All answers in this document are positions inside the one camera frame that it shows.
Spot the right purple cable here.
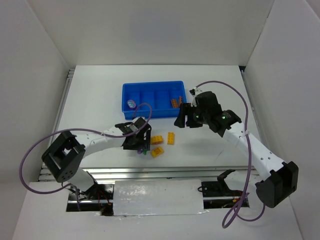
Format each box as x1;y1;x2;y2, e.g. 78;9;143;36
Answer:
194;80;266;230

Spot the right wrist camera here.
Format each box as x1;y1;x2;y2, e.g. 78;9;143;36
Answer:
189;87;199;107

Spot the yellow lego brick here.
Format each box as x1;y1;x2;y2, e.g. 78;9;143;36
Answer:
150;135;164;145
150;146;165;158

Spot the blue divided plastic bin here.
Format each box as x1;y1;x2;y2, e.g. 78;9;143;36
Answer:
121;80;187;120

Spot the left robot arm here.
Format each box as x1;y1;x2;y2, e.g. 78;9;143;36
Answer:
41;117;152;199

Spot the purple flower lego piece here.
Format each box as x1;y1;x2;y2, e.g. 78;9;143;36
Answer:
126;99;137;110

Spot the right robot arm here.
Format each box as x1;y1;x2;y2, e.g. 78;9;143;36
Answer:
174;88;299;208

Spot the yellow lego brick upper left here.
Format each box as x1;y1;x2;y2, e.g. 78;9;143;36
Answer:
150;135;164;145

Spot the purple cable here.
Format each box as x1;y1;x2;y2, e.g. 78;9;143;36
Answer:
19;102;153;212
194;80;266;230

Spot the brown lego plate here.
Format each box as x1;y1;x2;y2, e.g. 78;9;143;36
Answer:
170;99;179;109
177;96;184;108

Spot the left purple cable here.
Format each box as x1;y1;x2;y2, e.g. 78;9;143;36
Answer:
19;102;153;212

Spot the yellow lego plate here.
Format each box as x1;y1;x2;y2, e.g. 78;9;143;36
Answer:
167;132;175;145

